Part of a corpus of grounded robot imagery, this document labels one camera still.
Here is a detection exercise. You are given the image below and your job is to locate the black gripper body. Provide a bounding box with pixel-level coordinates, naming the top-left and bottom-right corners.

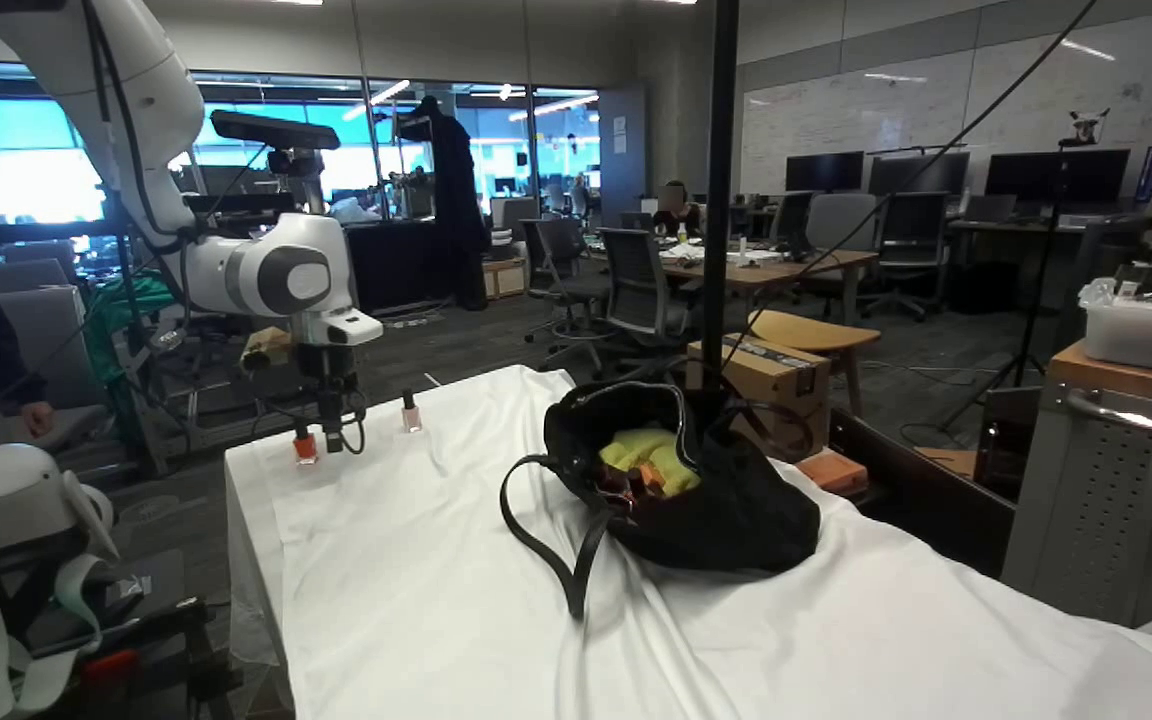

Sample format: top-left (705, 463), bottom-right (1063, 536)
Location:
top-left (292, 338), bottom-right (367, 406)

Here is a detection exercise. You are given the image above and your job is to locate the red-orange nail polish bottle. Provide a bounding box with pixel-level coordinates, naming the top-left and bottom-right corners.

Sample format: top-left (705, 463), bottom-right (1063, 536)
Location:
top-left (289, 419), bottom-right (324, 469)

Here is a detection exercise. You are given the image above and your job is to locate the black hanging jacket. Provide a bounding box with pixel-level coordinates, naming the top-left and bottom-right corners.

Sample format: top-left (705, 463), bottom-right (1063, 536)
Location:
top-left (390, 93), bottom-right (492, 313)

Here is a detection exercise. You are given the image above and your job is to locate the green cloth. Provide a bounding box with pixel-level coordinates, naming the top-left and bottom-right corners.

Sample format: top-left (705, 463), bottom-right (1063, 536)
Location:
top-left (79, 269), bottom-right (195, 393)

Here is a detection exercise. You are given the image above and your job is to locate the white tablecloth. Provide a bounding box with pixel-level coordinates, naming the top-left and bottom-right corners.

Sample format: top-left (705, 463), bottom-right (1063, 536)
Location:
top-left (223, 360), bottom-right (1152, 720)

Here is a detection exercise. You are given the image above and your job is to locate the grey office chair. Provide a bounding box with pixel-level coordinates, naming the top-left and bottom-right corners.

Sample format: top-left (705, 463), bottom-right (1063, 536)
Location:
top-left (525, 214), bottom-right (606, 345)
top-left (596, 222), bottom-right (697, 357)

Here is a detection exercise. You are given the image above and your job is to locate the grey armchair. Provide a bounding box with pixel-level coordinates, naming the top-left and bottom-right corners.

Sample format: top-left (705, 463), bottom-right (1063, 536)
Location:
top-left (0, 278), bottom-right (111, 450)

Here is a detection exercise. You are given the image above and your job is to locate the yellow cloth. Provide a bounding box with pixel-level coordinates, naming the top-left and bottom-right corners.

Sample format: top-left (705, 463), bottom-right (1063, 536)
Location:
top-left (596, 423), bottom-right (705, 505)

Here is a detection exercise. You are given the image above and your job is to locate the seated person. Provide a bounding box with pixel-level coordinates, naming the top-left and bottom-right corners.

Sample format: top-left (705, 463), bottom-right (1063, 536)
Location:
top-left (650, 174), bottom-right (705, 245)

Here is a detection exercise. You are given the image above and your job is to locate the black vertical pole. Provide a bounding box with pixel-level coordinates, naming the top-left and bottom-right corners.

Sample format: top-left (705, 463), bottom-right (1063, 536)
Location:
top-left (692, 0), bottom-right (744, 450)

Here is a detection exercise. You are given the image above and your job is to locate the cardboard box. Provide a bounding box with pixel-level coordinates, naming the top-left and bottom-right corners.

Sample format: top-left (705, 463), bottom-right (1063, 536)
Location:
top-left (684, 332), bottom-right (836, 459)

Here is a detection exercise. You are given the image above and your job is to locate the wooden office table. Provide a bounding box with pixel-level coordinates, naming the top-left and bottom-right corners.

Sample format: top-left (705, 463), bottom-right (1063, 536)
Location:
top-left (650, 238), bottom-right (881, 325)

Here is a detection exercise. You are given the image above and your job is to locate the orange block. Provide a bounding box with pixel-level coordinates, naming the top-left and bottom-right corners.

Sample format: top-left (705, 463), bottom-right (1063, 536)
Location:
top-left (797, 445), bottom-right (871, 498)

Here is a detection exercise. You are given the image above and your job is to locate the dark brown crate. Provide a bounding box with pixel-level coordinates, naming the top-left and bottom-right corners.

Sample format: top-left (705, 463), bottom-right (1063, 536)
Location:
top-left (823, 406), bottom-right (1025, 581)

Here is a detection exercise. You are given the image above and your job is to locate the black office chair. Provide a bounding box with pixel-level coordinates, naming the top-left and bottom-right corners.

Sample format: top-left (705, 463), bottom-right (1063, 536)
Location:
top-left (869, 189), bottom-right (955, 321)

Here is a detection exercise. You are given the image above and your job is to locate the grey cabinet with wooden top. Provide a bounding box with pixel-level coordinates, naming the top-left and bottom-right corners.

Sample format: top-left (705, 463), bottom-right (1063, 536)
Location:
top-left (999, 336), bottom-right (1152, 624)

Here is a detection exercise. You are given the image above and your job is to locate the wide black computer monitor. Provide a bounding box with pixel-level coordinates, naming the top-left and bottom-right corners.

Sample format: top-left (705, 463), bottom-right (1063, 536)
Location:
top-left (985, 142), bottom-right (1137, 210)

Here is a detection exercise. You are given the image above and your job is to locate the black tripod stand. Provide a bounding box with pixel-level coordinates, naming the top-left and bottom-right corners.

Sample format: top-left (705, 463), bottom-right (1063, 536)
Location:
top-left (937, 109), bottom-right (1114, 437)

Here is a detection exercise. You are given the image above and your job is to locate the white plastic tub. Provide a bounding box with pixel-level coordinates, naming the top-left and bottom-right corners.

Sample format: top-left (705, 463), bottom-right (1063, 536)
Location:
top-left (1075, 272), bottom-right (1152, 371)

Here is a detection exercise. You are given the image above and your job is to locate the black camera bar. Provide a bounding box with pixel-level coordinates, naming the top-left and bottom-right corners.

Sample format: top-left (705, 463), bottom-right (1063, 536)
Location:
top-left (207, 109), bottom-right (345, 152)

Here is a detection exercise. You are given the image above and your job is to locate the black bag with strap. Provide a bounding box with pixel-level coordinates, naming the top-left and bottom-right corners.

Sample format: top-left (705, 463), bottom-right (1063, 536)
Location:
top-left (497, 374), bottom-right (828, 618)

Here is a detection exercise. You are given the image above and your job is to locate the black hanging cable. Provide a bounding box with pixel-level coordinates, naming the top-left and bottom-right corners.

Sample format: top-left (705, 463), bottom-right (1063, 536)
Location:
top-left (761, 0), bottom-right (1096, 292)

